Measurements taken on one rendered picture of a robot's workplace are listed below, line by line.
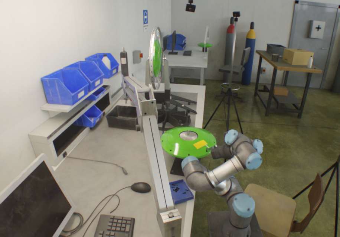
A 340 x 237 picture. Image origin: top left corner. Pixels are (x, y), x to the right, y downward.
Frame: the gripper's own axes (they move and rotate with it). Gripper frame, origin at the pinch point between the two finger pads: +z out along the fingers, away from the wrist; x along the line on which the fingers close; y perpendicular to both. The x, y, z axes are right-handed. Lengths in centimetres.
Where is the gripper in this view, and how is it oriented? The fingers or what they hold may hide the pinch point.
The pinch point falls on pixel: (206, 149)
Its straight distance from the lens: 114.3
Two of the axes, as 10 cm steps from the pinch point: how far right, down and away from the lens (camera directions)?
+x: 8.0, -2.6, 5.4
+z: -4.9, 2.4, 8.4
